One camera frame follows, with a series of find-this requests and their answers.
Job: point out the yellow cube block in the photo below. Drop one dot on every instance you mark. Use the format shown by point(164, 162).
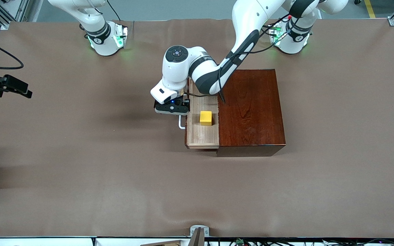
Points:
point(206, 118)

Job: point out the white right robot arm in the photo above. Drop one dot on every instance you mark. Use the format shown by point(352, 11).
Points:
point(101, 44)

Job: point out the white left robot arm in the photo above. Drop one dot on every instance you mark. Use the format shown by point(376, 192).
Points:
point(174, 71)

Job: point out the dark wooden drawer cabinet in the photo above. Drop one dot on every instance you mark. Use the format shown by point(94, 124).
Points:
point(251, 116)

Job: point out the brown table cover sheet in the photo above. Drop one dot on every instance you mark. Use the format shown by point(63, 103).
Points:
point(115, 188)

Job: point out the light wooden board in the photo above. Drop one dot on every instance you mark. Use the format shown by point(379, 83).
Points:
point(162, 243)

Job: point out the aluminium frame structure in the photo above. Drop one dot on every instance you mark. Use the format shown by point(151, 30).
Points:
point(2, 21)

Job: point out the grey metal table bracket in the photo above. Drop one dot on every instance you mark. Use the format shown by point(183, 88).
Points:
point(198, 232)

